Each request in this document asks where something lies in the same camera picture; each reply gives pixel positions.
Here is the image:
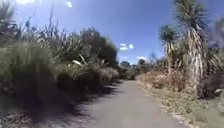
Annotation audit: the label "distant trees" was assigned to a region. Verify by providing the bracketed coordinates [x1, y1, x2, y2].
[117, 53, 168, 81]

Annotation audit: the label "dark green tree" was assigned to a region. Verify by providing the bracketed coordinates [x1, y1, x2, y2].
[79, 27, 119, 69]

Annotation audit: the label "grey paved path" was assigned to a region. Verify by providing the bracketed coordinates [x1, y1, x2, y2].
[31, 79, 188, 128]

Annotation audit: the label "dry brown shrubs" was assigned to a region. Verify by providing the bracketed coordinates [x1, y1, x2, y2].
[135, 68, 188, 93]

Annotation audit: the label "small cabbage tree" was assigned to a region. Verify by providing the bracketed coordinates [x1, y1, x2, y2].
[158, 25, 181, 76]

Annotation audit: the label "tall flax bushes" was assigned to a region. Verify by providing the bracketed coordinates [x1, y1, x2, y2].
[0, 3, 120, 111]

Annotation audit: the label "tall cabbage tree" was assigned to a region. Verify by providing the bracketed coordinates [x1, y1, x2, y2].
[173, 0, 214, 96]

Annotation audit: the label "dry grass verge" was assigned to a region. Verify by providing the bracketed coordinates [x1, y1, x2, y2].
[136, 81, 224, 128]

